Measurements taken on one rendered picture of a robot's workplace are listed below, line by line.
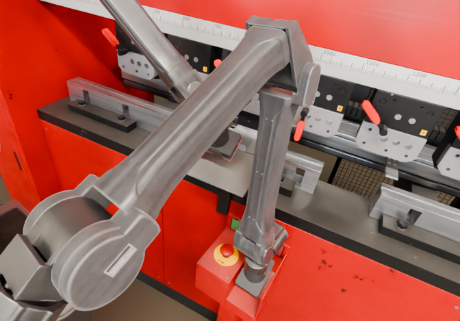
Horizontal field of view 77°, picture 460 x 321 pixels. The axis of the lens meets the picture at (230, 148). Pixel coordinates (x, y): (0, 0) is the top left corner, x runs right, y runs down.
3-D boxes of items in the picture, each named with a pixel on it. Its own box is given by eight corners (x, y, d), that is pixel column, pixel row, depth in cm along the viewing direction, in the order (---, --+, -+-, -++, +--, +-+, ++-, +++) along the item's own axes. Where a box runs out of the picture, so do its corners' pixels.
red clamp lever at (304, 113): (291, 141, 81) (300, 110, 76) (295, 134, 85) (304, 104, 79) (298, 143, 81) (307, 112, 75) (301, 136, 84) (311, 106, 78)
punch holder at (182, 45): (166, 85, 96) (166, 33, 86) (181, 78, 102) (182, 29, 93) (207, 98, 92) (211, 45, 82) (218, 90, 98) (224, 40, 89)
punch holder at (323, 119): (282, 123, 85) (296, 68, 75) (289, 111, 91) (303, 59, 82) (333, 139, 80) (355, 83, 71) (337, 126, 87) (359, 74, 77)
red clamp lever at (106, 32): (101, 27, 91) (122, 53, 92) (111, 25, 94) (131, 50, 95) (98, 31, 92) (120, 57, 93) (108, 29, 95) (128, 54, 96)
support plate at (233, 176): (181, 172, 78) (181, 169, 77) (224, 129, 98) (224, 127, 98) (242, 198, 73) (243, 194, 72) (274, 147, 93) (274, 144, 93)
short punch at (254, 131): (235, 129, 97) (239, 104, 91) (238, 126, 98) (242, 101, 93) (263, 139, 94) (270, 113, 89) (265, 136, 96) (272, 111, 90)
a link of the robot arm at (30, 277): (-19, 278, 27) (1, 317, 24) (55, 183, 29) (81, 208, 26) (66, 286, 34) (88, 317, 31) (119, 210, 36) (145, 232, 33)
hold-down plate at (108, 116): (68, 109, 118) (66, 103, 117) (79, 105, 122) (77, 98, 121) (127, 133, 110) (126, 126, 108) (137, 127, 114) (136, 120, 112)
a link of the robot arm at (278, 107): (251, 53, 49) (309, 64, 43) (269, 52, 53) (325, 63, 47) (226, 248, 67) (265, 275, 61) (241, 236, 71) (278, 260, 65)
